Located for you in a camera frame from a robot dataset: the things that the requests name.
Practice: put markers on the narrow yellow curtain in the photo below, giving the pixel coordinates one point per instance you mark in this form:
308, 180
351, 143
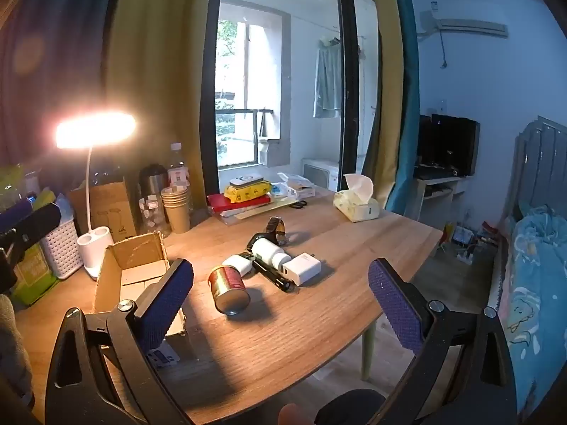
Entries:
383, 75

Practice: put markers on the black flashlight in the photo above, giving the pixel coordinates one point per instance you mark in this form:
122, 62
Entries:
277, 280

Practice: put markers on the wide yellow curtain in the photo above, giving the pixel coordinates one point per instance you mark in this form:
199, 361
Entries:
159, 53

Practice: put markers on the white desk lamp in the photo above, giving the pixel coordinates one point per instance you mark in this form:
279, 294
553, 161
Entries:
95, 243

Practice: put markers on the black television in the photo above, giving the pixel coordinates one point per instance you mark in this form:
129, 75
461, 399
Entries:
456, 146

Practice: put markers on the pile of small floor items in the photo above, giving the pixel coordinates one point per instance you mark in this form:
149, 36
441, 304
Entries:
469, 241

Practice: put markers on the white pill bottle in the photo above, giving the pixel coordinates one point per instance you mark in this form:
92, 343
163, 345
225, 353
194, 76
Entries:
268, 250

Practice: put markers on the yellow green sponge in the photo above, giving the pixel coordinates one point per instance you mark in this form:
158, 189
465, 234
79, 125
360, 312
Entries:
44, 199

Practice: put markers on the white earbuds case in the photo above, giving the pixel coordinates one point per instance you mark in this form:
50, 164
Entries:
237, 262

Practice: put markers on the grey padded headboard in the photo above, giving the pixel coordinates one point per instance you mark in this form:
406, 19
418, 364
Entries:
540, 164

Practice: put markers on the hanging pale green garment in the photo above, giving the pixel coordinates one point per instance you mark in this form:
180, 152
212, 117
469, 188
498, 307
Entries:
328, 79

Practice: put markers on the person's right hand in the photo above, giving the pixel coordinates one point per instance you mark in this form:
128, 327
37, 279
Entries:
293, 416

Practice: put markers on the stack of brown paper cups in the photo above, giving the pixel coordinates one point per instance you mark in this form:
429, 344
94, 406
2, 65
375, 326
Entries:
176, 212

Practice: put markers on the black sliding door frame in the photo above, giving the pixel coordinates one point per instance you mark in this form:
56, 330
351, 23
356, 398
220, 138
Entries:
208, 97

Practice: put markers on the red metal can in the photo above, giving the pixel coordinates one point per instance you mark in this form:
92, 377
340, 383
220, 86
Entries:
226, 283

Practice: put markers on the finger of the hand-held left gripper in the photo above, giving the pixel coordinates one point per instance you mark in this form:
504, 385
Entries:
35, 223

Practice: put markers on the yellow tissue pack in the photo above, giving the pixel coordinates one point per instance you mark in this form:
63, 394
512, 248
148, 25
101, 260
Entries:
356, 208

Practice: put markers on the green bag of paper cups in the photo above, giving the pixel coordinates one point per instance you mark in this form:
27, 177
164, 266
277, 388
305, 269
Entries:
35, 274

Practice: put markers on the white air conditioner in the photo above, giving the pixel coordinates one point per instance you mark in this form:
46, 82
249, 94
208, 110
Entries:
469, 29

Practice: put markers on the white television stand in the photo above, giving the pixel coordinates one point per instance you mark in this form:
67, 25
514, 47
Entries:
438, 190

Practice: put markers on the person's left forearm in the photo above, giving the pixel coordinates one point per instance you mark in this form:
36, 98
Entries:
13, 349

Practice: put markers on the black car key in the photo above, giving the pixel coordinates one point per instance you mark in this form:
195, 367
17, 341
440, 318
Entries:
254, 240

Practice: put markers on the brown printed carton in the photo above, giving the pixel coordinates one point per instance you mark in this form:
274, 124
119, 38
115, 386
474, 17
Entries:
110, 208

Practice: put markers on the blue white packet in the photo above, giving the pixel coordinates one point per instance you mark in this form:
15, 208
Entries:
279, 191

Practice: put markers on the dark blue curtain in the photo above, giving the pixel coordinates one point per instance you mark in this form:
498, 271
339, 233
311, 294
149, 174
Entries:
57, 53

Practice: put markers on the steel thermos flask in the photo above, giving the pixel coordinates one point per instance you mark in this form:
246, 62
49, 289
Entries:
153, 181

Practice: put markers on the red book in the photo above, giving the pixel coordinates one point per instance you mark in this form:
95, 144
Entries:
221, 203

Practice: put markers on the white charger adapter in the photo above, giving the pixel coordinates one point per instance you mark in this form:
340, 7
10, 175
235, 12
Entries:
303, 265

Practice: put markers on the yellow wet wipes pack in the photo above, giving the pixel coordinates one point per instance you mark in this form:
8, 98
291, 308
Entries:
248, 192

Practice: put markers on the white open carton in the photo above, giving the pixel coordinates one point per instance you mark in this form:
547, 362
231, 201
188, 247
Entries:
294, 179

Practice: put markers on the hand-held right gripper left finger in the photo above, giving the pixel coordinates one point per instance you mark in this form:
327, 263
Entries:
164, 305

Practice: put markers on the cardboard box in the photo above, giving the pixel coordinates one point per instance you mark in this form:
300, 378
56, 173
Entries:
133, 252

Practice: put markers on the green table leg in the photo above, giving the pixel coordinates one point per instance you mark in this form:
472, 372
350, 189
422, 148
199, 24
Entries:
368, 349

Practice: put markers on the black scissors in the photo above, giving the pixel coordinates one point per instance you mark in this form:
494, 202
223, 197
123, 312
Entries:
299, 204

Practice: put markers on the dark cloth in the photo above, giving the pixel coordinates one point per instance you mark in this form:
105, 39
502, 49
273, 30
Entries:
350, 409

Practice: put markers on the manila envelope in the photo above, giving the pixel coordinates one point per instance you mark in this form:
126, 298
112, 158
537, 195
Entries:
279, 206

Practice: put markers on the white appliance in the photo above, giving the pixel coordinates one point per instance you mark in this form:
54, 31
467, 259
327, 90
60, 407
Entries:
321, 172

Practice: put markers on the clear plastic water bottle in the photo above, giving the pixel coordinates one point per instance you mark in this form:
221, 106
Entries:
177, 159

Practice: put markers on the clear plastic document folder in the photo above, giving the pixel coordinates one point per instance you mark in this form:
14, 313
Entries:
230, 214

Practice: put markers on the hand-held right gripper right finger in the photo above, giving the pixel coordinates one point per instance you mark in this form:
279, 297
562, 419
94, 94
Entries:
396, 305

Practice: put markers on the white plastic basket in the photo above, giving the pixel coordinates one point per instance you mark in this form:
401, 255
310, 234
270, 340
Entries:
60, 250

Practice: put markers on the blue printed blanket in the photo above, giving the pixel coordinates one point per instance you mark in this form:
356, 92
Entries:
540, 283

